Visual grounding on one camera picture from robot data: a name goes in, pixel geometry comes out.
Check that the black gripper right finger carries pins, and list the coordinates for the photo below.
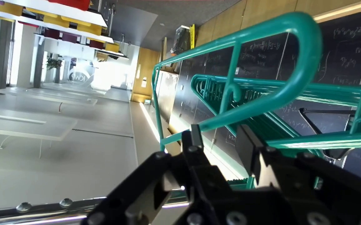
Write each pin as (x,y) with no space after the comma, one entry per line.
(313,175)

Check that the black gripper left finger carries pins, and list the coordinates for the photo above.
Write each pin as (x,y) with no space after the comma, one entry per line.
(194,166)

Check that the bunch of green hangers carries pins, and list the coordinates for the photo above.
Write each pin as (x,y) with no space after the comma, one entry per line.
(334,89)

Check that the wooden door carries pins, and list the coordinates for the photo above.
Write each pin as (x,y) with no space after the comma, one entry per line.
(147,70)

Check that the yellow floor sign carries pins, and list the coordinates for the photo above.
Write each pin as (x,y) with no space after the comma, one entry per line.
(193,38)

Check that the white counter cabinet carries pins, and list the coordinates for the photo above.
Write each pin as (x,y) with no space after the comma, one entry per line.
(75,76)

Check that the potted plant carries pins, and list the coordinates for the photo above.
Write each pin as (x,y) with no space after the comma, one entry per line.
(53,64)

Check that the white rectangular table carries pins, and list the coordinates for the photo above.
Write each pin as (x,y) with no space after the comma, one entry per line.
(84,18)

